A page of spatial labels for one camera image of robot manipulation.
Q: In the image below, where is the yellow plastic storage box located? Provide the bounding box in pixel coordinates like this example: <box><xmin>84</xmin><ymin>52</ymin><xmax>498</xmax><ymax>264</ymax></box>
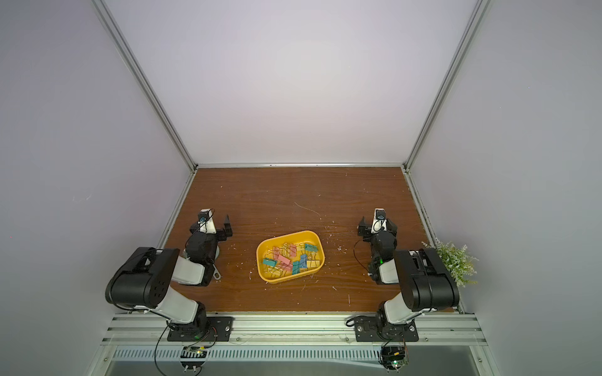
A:
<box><xmin>256</xmin><ymin>230</ymin><xmax>325</xmax><ymax>284</ymax></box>

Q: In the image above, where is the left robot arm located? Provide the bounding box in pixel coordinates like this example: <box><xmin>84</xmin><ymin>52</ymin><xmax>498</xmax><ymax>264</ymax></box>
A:
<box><xmin>105</xmin><ymin>208</ymin><xmax>233</xmax><ymax>339</ymax></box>

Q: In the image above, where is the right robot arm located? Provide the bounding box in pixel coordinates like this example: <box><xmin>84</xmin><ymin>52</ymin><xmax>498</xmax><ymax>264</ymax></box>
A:
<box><xmin>357</xmin><ymin>209</ymin><xmax>459</xmax><ymax>332</ymax></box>

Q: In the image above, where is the small potted green plant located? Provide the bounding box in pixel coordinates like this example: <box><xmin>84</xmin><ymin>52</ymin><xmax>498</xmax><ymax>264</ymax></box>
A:
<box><xmin>422</xmin><ymin>238</ymin><xmax>479</xmax><ymax>288</ymax></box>

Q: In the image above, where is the left controller board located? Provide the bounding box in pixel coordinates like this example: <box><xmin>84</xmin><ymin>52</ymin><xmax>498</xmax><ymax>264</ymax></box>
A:
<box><xmin>180</xmin><ymin>346</ymin><xmax>209</xmax><ymax>375</ymax></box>

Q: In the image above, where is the controller board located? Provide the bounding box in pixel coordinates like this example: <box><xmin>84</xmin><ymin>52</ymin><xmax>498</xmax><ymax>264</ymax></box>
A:
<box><xmin>180</xmin><ymin>346</ymin><xmax>209</xmax><ymax>375</ymax></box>
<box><xmin>379</xmin><ymin>346</ymin><xmax>409</xmax><ymax>371</ymax></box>

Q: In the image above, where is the right controller board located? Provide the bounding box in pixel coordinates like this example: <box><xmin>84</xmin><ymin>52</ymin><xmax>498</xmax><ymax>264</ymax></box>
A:
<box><xmin>379</xmin><ymin>346</ymin><xmax>409</xmax><ymax>371</ymax></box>

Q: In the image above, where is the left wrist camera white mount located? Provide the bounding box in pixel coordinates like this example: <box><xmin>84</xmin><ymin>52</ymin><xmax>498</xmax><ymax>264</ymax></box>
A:
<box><xmin>198</xmin><ymin>208</ymin><xmax>216</xmax><ymax>234</ymax></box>

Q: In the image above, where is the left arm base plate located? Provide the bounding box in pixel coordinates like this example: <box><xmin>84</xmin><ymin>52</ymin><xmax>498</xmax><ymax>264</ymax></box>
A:
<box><xmin>167</xmin><ymin>316</ymin><xmax>235</xmax><ymax>342</ymax></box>

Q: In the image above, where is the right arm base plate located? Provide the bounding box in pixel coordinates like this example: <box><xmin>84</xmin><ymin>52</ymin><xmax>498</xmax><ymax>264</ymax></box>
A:
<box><xmin>346</xmin><ymin>315</ymin><xmax>420</xmax><ymax>342</ymax></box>

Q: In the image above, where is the aluminium front rail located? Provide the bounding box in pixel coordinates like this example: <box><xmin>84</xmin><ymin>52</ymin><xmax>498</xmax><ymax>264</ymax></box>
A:
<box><xmin>100</xmin><ymin>312</ymin><xmax>488</xmax><ymax>347</ymax></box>

